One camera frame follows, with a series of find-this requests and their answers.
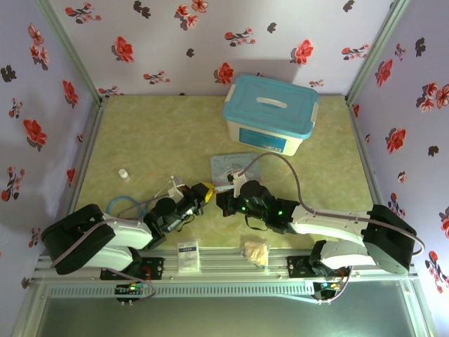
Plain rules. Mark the small white packet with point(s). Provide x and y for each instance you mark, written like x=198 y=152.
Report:
x=188 y=256

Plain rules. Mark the cartoon dog mouse pad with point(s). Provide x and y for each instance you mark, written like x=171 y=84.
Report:
x=224 y=165

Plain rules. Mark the yellow padlock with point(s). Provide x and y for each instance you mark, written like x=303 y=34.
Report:
x=209 y=189

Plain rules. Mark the crumpled beige plastic bag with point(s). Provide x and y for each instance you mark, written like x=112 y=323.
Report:
x=257 y=252

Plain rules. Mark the small white bottle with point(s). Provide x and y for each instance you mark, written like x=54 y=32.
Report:
x=123 y=175

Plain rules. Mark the green circuit board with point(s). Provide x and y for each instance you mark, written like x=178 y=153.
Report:
x=131 y=288
x=326 y=285

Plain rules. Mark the aluminium corner post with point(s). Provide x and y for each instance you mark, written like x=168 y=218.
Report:
x=66 y=45
x=379 y=45

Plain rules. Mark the aluminium side rail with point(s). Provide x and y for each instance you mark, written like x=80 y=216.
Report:
x=87 y=151
x=368 y=168

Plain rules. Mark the blue-lidded white storage box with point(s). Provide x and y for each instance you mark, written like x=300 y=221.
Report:
x=270 y=102

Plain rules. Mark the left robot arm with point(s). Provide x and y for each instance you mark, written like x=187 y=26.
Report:
x=122 y=235

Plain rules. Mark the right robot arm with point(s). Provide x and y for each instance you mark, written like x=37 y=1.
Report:
x=333 y=224

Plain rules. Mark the aluminium front frame rail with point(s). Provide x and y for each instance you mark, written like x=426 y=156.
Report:
x=224 y=261

